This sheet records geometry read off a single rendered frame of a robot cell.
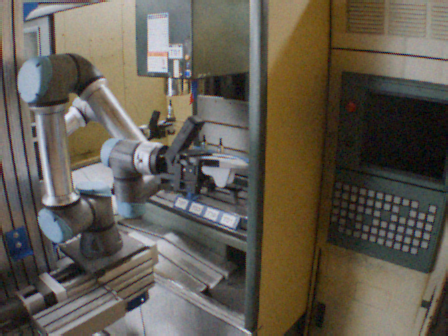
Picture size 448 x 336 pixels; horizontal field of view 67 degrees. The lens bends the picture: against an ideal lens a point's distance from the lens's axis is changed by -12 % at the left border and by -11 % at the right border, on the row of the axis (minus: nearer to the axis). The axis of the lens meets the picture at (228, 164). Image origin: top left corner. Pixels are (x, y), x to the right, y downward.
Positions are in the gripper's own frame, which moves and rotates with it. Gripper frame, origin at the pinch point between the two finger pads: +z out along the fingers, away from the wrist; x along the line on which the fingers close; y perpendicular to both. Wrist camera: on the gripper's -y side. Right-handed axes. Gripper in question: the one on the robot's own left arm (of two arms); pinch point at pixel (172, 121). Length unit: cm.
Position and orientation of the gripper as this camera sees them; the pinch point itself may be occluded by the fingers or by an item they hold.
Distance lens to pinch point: 228.4
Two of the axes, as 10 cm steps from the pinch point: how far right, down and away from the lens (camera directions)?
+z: 6.2, -2.6, 7.4
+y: 0.0, 9.4, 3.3
